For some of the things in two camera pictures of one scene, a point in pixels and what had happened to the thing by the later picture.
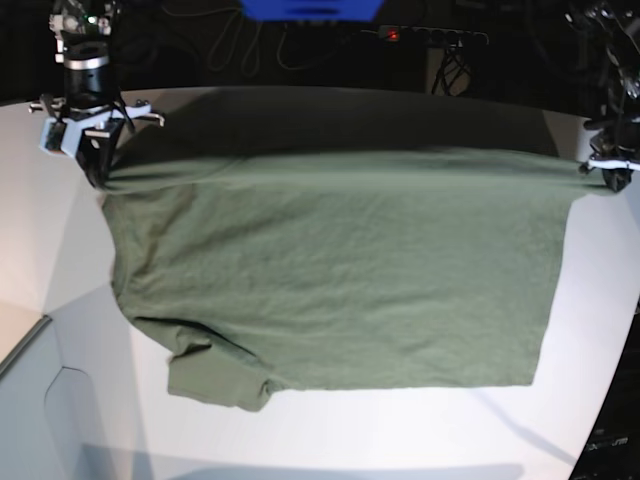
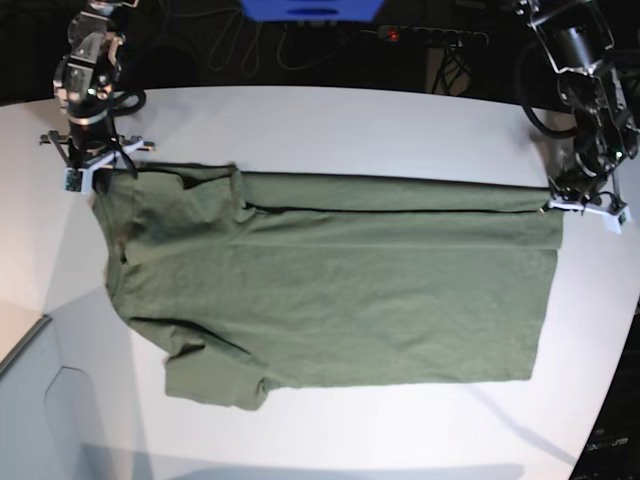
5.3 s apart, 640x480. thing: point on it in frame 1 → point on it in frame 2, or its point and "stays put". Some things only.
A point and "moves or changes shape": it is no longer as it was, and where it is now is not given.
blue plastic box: (311, 10) stays put
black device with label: (611, 450) stays put
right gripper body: (616, 146) → (580, 191)
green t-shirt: (286, 238) moves or changes shape
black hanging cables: (452, 67) stays put
